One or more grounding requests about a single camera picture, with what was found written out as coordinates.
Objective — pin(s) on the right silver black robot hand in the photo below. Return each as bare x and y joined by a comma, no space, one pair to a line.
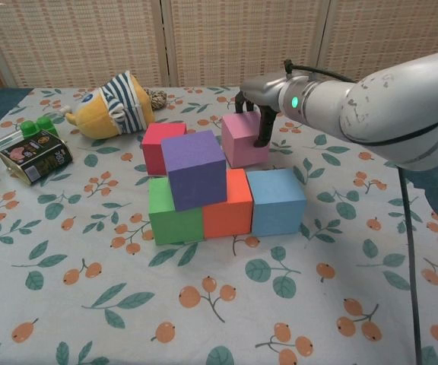
264,91

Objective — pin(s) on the pink foam cube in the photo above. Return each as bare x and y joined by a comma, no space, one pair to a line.
242,144

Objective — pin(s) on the purple foam cube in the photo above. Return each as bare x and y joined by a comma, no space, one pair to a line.
196,171

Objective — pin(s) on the blue foam cube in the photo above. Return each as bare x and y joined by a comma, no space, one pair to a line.
276,205

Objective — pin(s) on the orange foam cube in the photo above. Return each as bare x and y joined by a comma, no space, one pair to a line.
226,220

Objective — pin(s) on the green foam cube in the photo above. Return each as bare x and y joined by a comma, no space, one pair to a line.
173,228

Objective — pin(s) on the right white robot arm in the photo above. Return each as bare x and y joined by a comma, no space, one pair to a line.
375,106

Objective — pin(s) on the woven bamboo folding screen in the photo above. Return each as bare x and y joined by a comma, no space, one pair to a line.
165,38

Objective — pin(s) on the red foam cube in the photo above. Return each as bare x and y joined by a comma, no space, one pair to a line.
152,148

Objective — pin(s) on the floral print tablecloth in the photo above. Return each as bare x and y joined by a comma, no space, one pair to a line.
318,243

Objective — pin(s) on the yellow plush toy striped shirt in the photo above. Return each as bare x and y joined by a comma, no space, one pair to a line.
97,114

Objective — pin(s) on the green toy brick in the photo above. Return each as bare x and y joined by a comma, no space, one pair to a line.
30,129

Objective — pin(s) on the black snack packet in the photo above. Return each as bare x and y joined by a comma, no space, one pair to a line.
32,156

